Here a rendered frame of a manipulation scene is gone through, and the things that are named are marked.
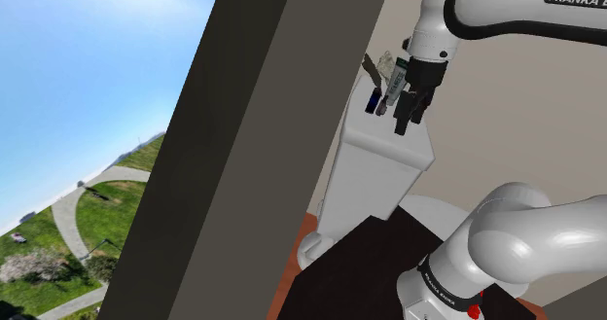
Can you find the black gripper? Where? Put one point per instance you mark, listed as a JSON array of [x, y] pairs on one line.
[[426, 74]]

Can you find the dark brown brush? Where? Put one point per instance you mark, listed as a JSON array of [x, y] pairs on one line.
[[372, 71]]

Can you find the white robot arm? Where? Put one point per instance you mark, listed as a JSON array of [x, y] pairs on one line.
[[512, 243]]

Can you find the dark robot stand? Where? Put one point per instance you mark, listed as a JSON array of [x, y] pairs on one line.
[[360, 271]]

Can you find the white tube with green cap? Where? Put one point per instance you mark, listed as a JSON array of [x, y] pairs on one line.
[[396, 83]]

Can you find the blue small bottle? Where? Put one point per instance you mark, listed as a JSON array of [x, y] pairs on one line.
[[372, 102]]

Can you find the white toilet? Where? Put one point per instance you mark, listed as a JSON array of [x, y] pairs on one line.
[[374, 177]]

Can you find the grey translucent crumpled object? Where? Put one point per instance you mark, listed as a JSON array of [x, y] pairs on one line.
[[386, 65]]

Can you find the small grey purple object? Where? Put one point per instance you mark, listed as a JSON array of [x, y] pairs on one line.
[[382, 107]]

